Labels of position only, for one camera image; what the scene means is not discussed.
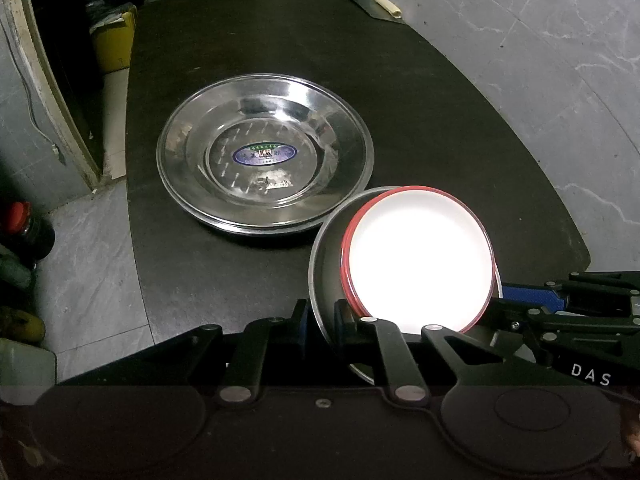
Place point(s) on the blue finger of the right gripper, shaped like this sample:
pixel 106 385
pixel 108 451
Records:
pixel 545 297

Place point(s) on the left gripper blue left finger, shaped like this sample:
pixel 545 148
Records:
pixel 302 319

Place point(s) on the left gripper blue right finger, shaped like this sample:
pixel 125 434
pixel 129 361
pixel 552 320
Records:
pixel 344 320

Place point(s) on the steel bowl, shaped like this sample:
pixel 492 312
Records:
pixel 324 284

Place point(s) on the white bowl red rim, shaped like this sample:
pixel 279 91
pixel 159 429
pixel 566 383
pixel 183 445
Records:
pixel 418 256

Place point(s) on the steel plate with sticker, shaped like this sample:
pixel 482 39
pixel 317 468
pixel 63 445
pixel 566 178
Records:
pixel 264 139

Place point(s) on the yellow bin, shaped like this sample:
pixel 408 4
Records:
pixel 113 36

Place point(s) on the cleaver with cream handle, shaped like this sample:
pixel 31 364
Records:
pixel 382 10

